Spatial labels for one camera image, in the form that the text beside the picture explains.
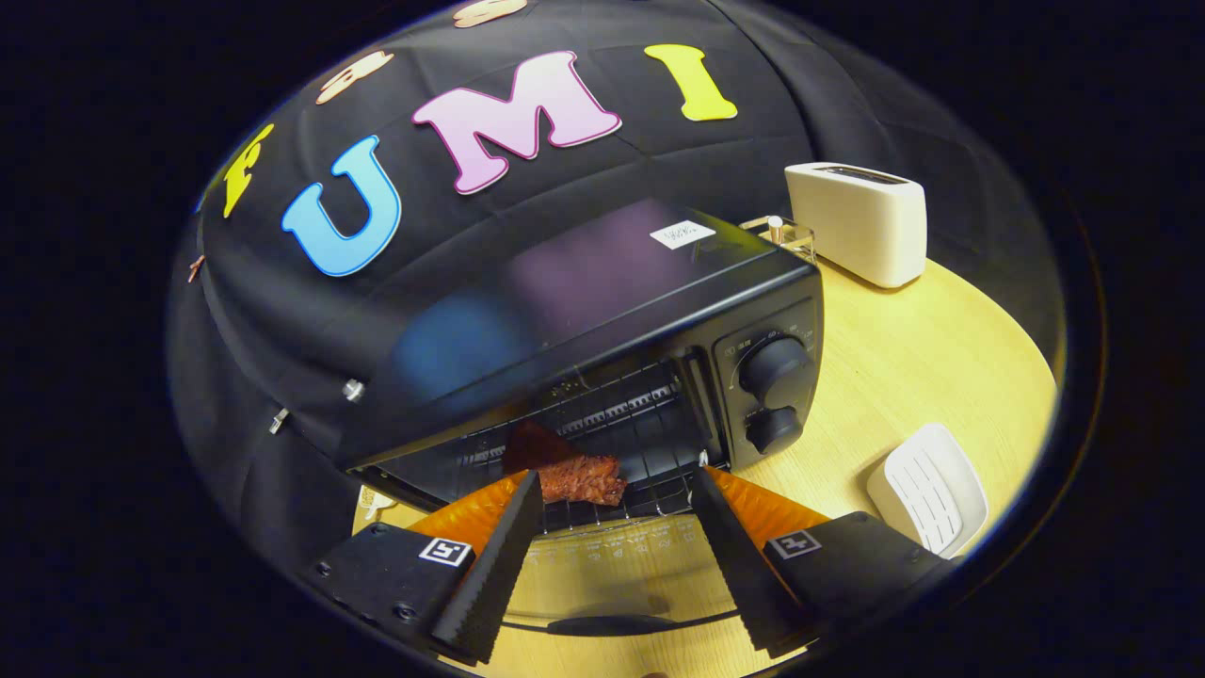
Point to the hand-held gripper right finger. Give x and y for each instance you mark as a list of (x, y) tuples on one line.
[(734, 565)]

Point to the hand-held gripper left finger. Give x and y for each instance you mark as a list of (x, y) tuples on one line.
[(504, 565)]

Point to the red-brown dried meat strip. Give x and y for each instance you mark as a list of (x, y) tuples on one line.
[(584, 480)]

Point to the black toaster oven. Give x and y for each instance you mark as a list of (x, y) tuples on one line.
[(612, 282)]

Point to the white bread toaster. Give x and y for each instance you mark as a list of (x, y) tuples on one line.
[(861, 231)]

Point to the white ribbed dish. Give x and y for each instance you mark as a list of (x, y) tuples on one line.
[(927, 490)]

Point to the silver metal clip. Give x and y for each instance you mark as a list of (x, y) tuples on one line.
[(279, 419)]

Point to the black backdrop cloth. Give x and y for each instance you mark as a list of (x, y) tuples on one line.
[(753, 141)]

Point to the red cloth clip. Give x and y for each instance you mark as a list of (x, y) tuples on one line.
[(195, 268)]

